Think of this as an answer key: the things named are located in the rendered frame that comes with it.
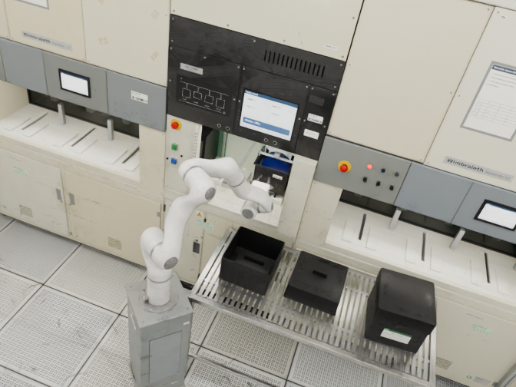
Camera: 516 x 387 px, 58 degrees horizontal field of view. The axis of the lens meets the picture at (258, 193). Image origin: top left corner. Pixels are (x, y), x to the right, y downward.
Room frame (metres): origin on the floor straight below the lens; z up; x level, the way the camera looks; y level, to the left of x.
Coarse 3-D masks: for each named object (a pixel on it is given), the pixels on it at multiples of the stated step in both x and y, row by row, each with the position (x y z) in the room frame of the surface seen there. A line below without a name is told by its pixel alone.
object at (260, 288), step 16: (240, 240) 1.96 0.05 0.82; (256, 240) 1.94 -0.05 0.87; (272, 240) 1.92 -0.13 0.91; (224, 256) 1.74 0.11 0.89; (240, 256) 1.88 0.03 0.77; (256, 256) 1.91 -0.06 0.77; (272, 256) 1.91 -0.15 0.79; (224, 272) 1.69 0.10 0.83; (240, 272) 1.67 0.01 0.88; (256, 272) 1.65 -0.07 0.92; (272, 272) 1.68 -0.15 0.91; (256, 288) 1.65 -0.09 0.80
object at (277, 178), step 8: (264, 152) 2.44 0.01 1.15; (280, 152) 2.36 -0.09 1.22; (256, 160) 2.37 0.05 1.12; (288, 160) 2.40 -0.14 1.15; (256, 168) 2.33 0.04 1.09; (264, 168) 2.32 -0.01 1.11; (256, 176) 2.33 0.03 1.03; (264, 176) 2.33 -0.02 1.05; (272, 176) 2.32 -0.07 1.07; (280, 176) 2.31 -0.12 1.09; (288, 176) 2.32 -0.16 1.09; (272, 184) 2.32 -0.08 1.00; (280, 184) 2.31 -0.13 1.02; (280, 192) 2.31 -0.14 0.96
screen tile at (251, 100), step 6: (246, 96) 2.15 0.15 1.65; (246, 102) 2.15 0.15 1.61; (252, 102) 2.14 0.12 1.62; (258, 102) 2.14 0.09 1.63; (246, 108) 2.15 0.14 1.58; (264, 108) 2.13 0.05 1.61; (246, 114) 2.15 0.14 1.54; (252, 114) 2.14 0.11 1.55; (258, 114) 2.13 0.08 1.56; (264, 114) 2.13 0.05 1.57; (264, 120) 2.13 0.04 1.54
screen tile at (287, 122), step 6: (270, 108) 2.12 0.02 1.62; (276, 108) 2.12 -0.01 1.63; (282, 108) 2.11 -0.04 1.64; (288, 108) 2.10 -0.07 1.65; (288, 114) 2.10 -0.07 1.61; (270, 120) 2.12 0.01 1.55; (276, 120) 2.11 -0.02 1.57; (282, 120) 2.11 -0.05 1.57; (288, 120) 2.10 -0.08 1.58; (288, 126) 2.10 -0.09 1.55
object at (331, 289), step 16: (304, 256) 1.89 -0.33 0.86; (304, 272) 1.77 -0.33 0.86; (320, 272) 1.77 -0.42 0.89; (336, 272) 1.82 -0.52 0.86; (288, 288) 1.66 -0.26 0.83; (304, 288) 1.66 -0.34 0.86; (320, 288) 1.68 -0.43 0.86; (336, 288) 1.70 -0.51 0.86; (304, 304) 1.63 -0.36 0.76; (320, 304) 1.62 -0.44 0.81; (336, 304) 1.60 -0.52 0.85
